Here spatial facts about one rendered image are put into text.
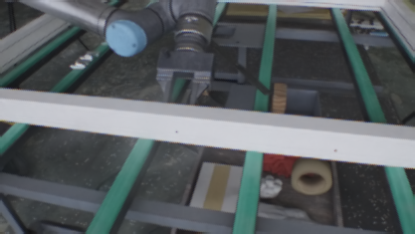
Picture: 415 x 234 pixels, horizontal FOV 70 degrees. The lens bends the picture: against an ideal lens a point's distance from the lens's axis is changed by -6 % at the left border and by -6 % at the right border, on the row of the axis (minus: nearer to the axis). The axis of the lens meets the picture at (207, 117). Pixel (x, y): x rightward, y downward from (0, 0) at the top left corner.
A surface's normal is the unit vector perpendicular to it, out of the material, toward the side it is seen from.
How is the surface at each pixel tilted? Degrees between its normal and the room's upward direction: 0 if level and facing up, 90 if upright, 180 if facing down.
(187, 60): 35
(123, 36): 91
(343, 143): 90
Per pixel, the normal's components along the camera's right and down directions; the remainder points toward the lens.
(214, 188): -0.04, -0.80
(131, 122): -0.21, 0.59
